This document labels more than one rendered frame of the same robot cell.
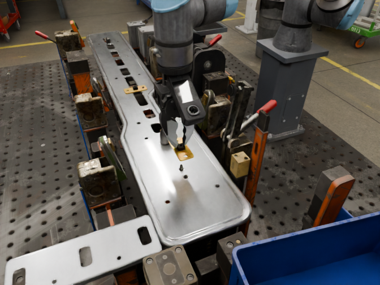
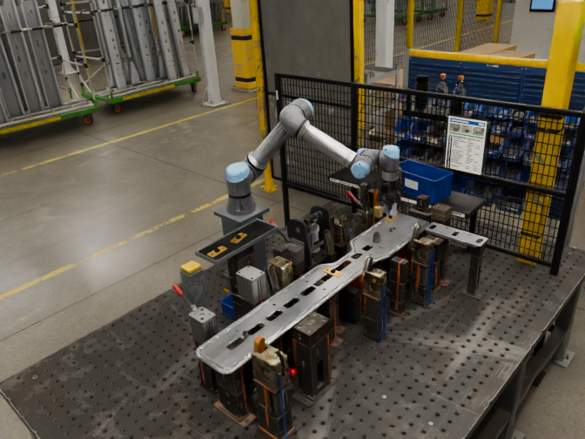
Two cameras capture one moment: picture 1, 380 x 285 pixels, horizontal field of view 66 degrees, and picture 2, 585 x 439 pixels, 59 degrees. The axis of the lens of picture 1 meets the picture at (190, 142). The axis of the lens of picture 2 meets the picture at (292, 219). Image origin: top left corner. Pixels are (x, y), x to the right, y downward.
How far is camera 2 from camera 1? 277 cm
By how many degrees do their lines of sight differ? 90
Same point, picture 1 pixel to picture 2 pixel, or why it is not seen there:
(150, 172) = (402, 237)
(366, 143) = (110, 314)
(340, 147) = not seen: hidden behind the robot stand
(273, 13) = not seen: outside the picture
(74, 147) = (366, 370)
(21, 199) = (441, 361)
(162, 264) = (442, 207)
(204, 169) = (384, 226)
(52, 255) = (465, 239)
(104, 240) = (446, 233)
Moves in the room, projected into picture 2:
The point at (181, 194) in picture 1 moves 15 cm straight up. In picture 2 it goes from (405, 226) to (406, 199)
